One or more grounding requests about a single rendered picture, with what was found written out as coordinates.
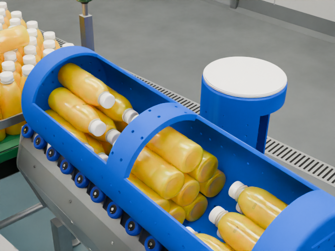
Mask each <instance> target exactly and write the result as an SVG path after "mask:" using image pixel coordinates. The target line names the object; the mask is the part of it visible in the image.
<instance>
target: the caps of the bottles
mask: <svg viewBox="0 0 335 251"><path fill-rule="evenodd" d="M5 8H7V5H6V2H0V30H2V24H1V23H2V22H4V17H3V15H5ZM11 17H12V19H10V20H9V22H10V25H11V26H9V27H8V28H11V27H14V26H17V25H20V23H21V22H20V18H21V11H13V12H11ZM26 25H27V28H28V29H27V32H28V34H29V36H33V37H35V36H37V30H36V29H35V28H37V27H38V24H37V21H28V22H27V23H26Z"/></svg>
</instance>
